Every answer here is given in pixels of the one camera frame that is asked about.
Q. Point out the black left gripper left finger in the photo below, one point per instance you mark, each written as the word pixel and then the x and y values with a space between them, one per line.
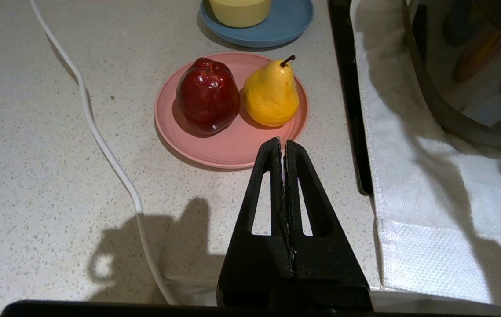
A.
pixel 254 273

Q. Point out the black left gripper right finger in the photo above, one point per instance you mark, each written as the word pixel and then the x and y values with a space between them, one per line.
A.
pixel 329 273

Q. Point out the black rice cooker body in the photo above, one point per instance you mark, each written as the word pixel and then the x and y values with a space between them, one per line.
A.
pixel 474 66

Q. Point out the yellow bowl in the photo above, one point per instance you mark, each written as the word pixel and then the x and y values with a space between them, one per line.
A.
pixel 240 11

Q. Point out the white towel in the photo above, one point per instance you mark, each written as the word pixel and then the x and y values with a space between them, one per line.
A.
pixel 430 202

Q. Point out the pink plate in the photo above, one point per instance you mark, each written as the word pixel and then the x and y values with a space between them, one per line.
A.
pixel 232 145

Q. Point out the yellow pear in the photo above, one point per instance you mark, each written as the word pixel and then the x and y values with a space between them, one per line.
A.
pixel 271 95

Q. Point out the red apple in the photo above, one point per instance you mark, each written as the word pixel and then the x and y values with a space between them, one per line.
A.
pixel 208 95

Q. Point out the blue plate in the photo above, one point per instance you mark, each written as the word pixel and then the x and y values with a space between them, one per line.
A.
pixel 287 26

